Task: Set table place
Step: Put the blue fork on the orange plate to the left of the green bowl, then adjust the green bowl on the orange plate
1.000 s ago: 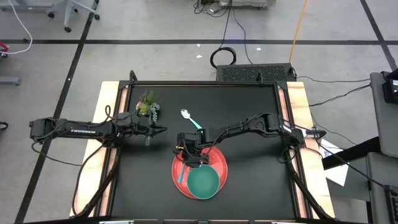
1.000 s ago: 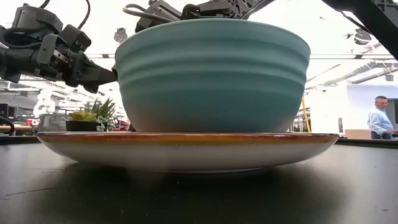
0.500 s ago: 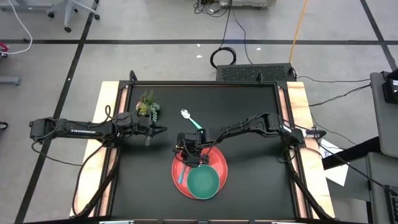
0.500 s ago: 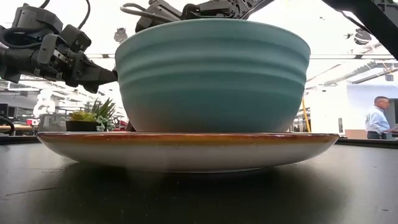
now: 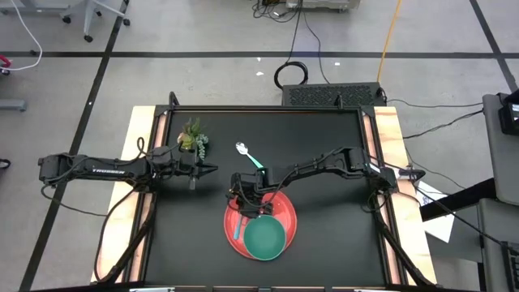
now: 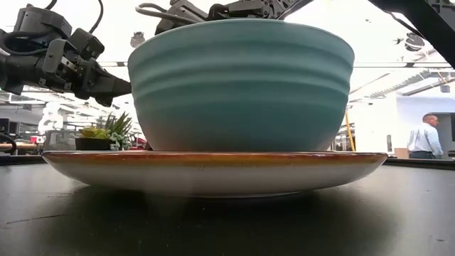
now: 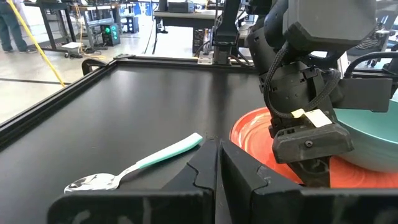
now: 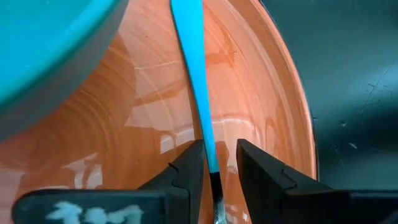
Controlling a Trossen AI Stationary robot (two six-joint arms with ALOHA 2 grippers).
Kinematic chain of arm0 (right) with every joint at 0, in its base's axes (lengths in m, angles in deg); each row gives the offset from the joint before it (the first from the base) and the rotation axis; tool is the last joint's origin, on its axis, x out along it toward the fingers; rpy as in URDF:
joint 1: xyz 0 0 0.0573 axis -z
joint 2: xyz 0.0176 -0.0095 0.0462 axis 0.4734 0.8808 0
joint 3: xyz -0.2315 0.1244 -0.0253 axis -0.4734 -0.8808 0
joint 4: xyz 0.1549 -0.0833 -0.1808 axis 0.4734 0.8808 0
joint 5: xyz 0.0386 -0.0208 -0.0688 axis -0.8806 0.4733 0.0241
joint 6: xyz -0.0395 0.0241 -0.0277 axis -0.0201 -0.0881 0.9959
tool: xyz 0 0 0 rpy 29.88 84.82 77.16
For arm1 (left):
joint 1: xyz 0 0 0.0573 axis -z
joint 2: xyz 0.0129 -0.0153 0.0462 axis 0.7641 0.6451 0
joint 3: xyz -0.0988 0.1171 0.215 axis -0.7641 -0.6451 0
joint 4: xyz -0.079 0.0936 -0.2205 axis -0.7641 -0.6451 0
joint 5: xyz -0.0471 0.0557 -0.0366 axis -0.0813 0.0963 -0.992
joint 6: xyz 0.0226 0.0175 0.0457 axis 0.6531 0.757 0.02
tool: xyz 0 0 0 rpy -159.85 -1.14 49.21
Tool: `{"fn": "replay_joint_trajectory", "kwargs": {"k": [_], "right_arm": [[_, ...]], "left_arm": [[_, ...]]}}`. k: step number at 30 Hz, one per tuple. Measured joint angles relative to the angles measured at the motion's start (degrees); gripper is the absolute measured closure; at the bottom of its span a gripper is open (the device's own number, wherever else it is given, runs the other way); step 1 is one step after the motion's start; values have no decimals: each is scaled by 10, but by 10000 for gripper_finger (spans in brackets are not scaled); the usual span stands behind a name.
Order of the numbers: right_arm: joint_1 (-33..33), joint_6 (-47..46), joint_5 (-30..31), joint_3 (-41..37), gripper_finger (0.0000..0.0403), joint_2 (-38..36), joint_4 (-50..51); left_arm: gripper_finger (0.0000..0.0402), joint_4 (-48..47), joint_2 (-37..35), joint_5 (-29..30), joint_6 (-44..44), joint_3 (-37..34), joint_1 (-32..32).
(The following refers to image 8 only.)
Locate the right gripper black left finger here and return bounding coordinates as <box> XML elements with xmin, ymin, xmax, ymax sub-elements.
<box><xmin>11</xmin><ymin>139</ymin><xmax>206</xmax><ymax>224</ymax></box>

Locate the red round plate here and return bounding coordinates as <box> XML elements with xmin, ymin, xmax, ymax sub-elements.
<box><xmin>0</xmin><ymin>0</ymin><xmax>318</xmax><ymax>224</ymax></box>

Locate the fork with blue handle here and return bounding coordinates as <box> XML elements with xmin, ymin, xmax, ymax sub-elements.
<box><xmin>170</xmin><ymin>0</ymin><xmax>229</xmax><ymax>224</ymax></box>

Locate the green bowl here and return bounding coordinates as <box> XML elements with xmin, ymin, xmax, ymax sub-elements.
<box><xmin>0</xmin><ymin>0</ymin><xmax>130</xmax><ymax>142</ymax></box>

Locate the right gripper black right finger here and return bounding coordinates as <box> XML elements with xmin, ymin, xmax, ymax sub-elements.
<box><xmin>236</xmin><ymin>138</ymin><xmax>398</xmax><ymax>224</ymax></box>

